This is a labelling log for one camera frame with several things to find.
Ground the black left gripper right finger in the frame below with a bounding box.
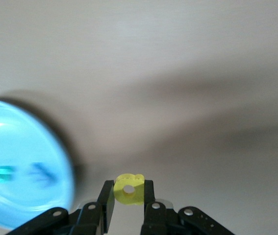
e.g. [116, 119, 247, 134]
[140, 180, 235, 235]

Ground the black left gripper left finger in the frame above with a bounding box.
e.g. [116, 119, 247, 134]
[6, 180, 116, 235]

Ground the yellow foam letter D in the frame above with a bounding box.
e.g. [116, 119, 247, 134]
[113, 173, 145, 206]

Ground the blue foam letter E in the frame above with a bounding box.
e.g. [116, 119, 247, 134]
[27, 163, 59, 189]

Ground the teal foam letter B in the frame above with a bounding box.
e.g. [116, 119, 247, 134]
[0, 165, 15, 185]

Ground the blue round plate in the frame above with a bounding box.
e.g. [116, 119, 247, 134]
[0, 97, 76, 230]

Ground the brown table cover sheet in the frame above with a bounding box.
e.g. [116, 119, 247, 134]
[0, 0, 278, 235]

